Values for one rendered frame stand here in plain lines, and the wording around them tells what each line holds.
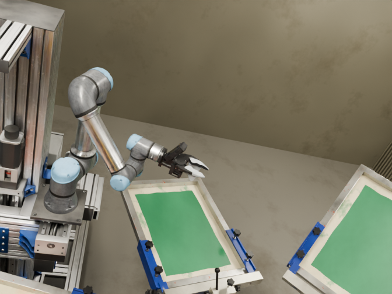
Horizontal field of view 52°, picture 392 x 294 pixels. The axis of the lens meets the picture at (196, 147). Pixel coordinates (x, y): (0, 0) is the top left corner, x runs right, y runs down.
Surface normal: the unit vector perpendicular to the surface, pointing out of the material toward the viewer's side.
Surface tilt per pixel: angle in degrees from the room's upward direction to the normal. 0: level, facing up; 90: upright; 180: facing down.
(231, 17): 90
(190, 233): 0
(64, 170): 7
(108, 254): 0
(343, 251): 32
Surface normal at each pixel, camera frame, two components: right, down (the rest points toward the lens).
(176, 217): 0.29, -0.78
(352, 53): 0.09, 0.59
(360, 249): -0.06, -0.50
